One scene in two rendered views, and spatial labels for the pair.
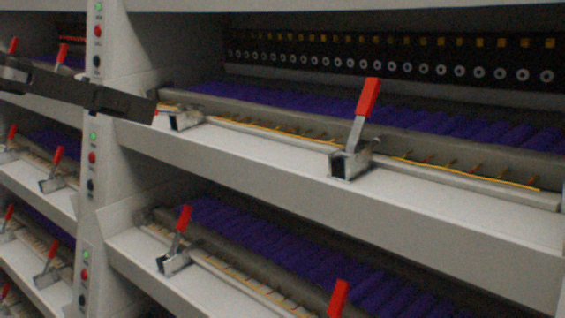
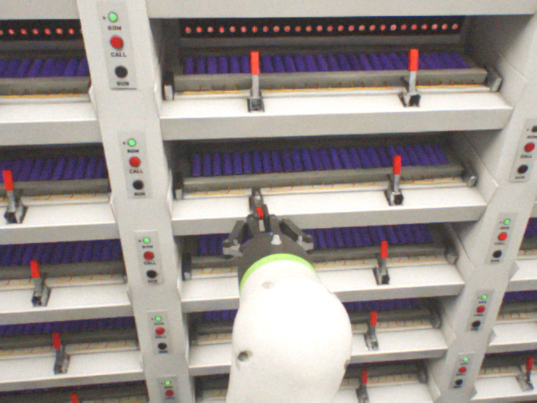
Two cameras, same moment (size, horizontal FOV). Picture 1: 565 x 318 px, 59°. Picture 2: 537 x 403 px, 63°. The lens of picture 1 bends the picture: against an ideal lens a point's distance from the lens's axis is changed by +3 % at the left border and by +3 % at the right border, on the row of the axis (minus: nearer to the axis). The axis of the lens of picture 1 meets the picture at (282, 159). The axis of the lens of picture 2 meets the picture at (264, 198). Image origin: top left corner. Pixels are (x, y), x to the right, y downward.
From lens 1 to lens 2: 76 cm
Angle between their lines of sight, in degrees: 51
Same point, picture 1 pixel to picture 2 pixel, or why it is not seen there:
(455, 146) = (423, 171)
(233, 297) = not seen: hidden behind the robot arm
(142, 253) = (222, 290)
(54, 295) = (87, 366)
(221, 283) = not seen: hidden behind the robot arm
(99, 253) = (177, 311)
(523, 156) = (447, 169)
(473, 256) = (457, 213)
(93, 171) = (152, 264)
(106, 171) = (173, 258)
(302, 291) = (344, 253)
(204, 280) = not seen: hidden behind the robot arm
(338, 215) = (395, 219)
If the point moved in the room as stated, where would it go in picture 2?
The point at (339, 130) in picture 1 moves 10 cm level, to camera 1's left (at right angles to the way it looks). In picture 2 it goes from (362, 177) to (336, 194)
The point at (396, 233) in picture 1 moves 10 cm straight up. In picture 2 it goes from (426, 217) to (435, 169)
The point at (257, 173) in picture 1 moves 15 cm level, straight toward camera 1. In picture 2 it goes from (344, 217) to (422, 243)
